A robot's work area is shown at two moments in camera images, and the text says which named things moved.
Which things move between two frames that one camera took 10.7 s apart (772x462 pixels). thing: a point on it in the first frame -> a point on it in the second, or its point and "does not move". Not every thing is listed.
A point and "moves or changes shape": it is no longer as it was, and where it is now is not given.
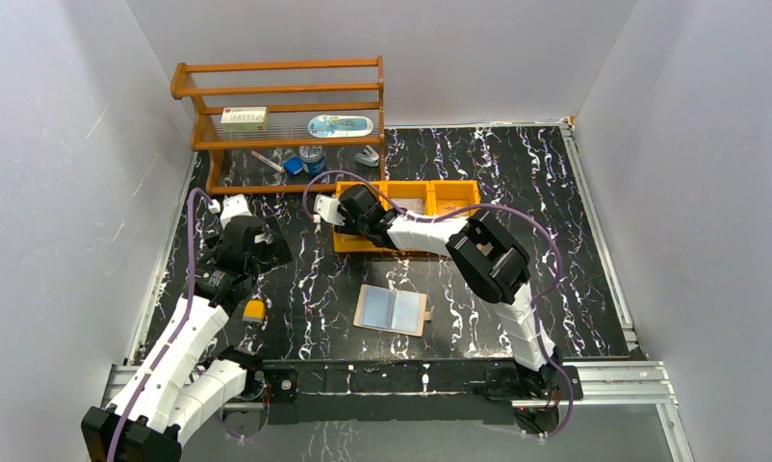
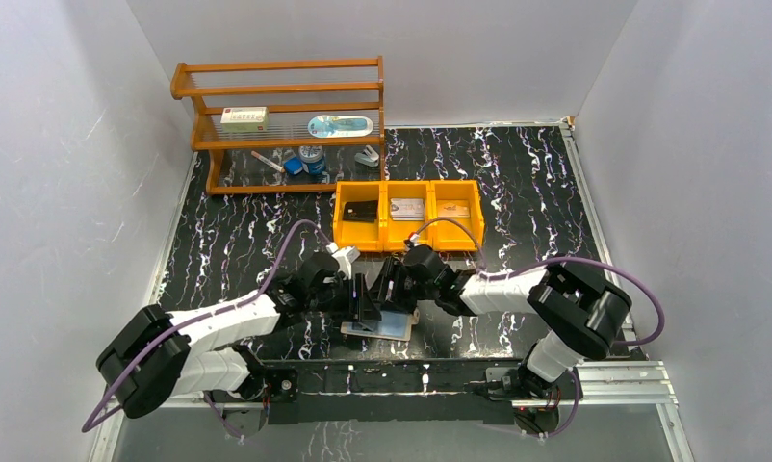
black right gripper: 347,227 -> 394,270
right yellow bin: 449,196 does not move
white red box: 244,118 does not move
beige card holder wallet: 392,310 moves or changes shape
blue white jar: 313,159 does not move
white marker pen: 268,162 does not move
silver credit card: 416,205 does not move
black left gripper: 274,240 -> 350,295
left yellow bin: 351,243 does not move
